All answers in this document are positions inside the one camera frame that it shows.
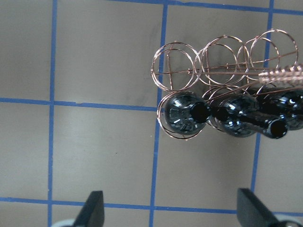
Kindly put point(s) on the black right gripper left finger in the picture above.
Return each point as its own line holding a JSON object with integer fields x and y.
{"x": 92, "y": 213}

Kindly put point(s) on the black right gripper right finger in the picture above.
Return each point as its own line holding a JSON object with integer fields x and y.
{"x": 251, "y": 212}

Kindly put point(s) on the dark wine bottle carried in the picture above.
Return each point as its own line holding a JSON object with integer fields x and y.
{"x": 238, "y": 115}

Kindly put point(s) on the dark wine bottle in basket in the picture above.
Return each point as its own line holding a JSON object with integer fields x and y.
{"x": 186, "y": 113}

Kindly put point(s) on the copper wire wine basket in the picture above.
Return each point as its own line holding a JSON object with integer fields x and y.
{"x": 226, "y": 65}

